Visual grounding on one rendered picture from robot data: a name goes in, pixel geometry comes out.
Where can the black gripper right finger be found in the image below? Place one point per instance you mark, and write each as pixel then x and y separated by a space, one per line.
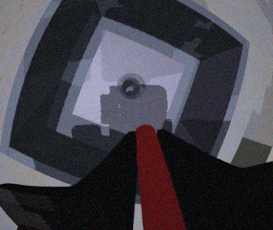
pixel 211 193

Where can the red peg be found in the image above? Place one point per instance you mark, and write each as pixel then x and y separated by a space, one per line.
pixel 159 205

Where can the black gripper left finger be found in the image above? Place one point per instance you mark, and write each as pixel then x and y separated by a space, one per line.
pixel 102 200

